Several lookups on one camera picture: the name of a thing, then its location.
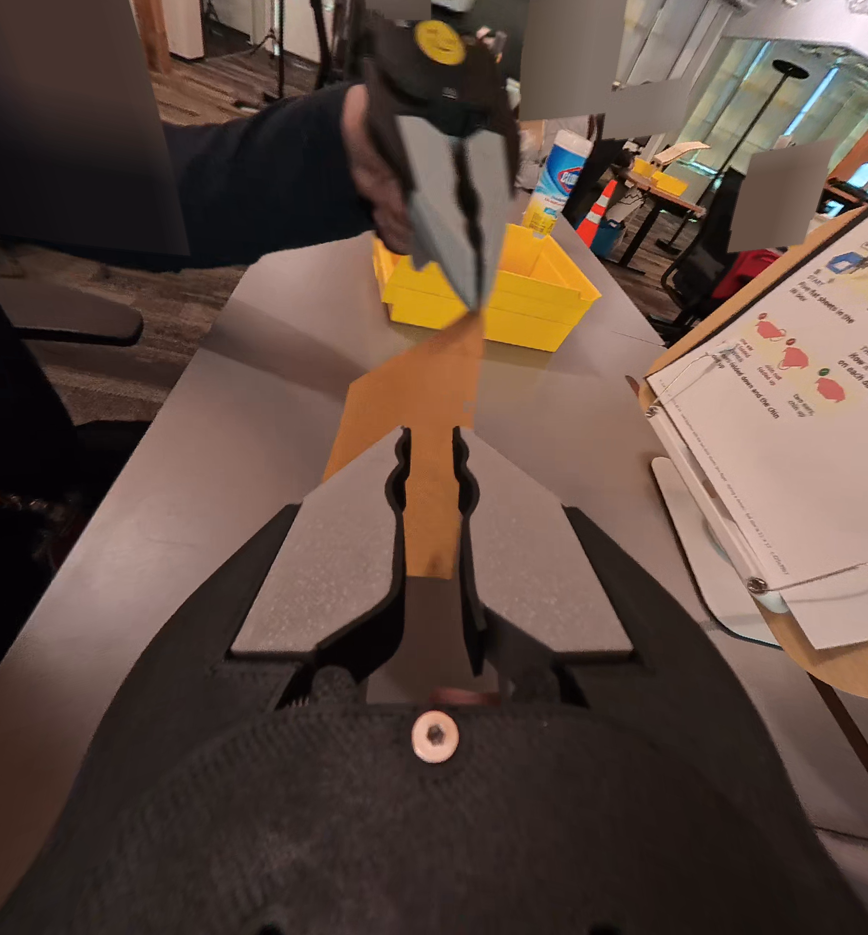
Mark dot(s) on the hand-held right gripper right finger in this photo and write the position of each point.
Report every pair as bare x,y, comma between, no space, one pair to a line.
543,577

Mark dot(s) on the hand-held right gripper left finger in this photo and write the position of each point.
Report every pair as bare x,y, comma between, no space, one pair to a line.
317,577

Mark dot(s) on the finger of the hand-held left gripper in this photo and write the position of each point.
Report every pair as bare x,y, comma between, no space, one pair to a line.
492,182
434,212

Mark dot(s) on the orange paper sheet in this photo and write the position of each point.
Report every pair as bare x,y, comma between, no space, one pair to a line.
404,394

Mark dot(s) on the person's left forearm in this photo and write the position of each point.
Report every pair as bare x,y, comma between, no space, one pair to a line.
258,190

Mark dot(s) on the person's left hand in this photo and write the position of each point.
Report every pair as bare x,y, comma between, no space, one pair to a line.
375,175

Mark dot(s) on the disinfecting wipes canister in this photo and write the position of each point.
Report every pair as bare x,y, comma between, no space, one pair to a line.
558,182

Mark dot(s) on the orange traffic cone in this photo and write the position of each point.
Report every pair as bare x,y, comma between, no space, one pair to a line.
598,215

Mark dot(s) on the yellow plastic bin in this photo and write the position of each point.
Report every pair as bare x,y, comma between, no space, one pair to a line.
536,292

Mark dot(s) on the blue bin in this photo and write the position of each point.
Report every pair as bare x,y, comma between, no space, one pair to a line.
613,237

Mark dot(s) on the white stand base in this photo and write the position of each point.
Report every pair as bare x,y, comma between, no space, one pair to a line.
686,526

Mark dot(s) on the black tripod stand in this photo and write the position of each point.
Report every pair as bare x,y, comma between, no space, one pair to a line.
282,44

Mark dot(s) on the small yellow bin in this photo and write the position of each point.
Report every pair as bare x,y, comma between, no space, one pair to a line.
669,182

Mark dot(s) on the background work desk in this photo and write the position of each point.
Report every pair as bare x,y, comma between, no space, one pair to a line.
671,199

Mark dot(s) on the black office chair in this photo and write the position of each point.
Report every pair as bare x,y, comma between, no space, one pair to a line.
704,248

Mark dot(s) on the red bag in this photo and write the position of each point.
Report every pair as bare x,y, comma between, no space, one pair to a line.
751,270

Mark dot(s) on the printed instruction sheet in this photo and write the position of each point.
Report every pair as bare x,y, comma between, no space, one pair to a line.
806,438

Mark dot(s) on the wooden display board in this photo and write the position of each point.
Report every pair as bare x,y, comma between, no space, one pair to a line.
843,661

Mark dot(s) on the black floor lamp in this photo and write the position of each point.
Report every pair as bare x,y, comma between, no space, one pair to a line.
790,71

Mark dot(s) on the person's dark clothed legs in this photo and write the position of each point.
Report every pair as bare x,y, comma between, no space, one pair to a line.
10,438

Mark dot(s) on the brown stand leg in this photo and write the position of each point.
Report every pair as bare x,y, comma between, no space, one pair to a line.
854,745

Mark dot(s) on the black chair armrest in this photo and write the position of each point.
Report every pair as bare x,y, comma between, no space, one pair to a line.
76,314

